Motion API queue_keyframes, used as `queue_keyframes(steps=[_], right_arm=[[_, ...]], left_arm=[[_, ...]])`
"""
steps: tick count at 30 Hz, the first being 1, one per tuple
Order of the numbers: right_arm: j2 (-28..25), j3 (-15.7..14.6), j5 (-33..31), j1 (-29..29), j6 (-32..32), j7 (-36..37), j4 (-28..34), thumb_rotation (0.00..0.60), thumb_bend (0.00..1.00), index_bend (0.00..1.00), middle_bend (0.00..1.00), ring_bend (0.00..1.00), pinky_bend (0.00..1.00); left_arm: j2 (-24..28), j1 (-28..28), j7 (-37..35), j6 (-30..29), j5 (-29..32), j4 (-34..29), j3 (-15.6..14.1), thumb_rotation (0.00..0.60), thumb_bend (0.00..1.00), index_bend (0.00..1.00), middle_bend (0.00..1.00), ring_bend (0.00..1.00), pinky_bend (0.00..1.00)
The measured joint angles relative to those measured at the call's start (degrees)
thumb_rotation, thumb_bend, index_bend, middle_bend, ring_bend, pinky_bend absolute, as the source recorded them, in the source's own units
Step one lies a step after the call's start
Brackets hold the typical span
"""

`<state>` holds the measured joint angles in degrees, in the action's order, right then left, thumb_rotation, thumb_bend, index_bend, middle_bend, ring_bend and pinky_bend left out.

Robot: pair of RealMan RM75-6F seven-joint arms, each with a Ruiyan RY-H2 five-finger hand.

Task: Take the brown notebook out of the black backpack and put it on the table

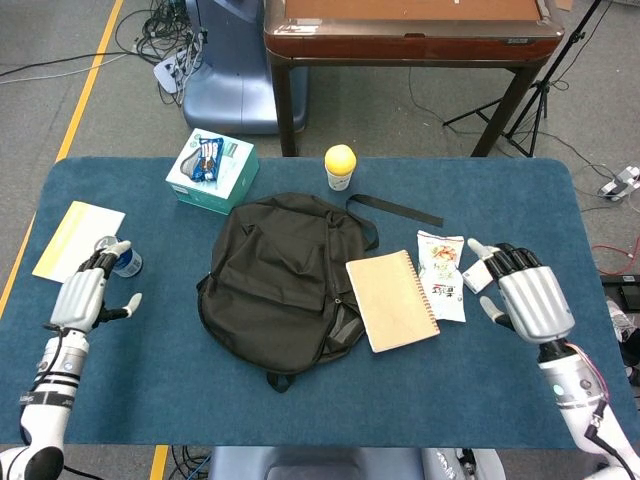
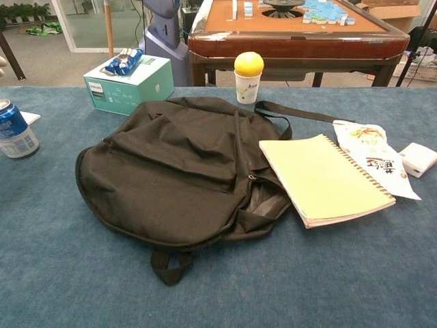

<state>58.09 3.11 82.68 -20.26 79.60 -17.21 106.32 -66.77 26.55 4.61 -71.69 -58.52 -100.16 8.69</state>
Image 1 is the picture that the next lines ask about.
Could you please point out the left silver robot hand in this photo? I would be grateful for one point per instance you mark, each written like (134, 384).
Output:
(80, 300)

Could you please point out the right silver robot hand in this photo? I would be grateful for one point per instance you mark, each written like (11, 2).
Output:
(535, 300)

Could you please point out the tan spiral notebook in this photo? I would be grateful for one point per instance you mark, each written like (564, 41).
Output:
(395, 300)

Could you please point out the black fabric backpack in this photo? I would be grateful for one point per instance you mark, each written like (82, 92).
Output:
(275, 290)

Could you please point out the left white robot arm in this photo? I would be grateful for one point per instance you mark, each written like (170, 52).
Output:
(50, 400)

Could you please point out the blue purple robot base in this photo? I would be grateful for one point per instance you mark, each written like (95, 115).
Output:
(225, 75)

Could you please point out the white snack bag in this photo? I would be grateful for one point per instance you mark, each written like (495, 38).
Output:
(442, 285)

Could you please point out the blue white drink can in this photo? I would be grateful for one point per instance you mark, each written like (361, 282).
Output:
(129, 265)

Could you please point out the small white box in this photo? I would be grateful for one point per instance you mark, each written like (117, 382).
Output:
(475, 280)

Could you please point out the white yellow booklet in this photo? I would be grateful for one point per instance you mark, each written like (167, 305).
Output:
(75, 235)

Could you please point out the black flat device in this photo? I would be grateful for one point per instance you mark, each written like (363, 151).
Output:
(625, 287)

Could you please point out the blue felt table mat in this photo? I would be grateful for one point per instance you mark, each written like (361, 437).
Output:
(150, 375)

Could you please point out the white power strip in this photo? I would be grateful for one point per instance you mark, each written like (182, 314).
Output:
(167, 72)
(620, 182)

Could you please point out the teal cardboard box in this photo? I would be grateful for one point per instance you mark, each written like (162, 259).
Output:
(225, 190)

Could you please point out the blue cookie packet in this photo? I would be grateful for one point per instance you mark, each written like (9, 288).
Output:
(207, 157)

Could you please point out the black tripod stand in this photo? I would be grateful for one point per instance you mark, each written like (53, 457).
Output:
(537, 95)

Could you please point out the white paper cup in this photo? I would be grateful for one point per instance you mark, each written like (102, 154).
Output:
(340, 183)

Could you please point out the blue grey robot torso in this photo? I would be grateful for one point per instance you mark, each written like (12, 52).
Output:
(300, 465)

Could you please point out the brown mahjong table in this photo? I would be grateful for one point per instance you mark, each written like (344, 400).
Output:
(400, 45)

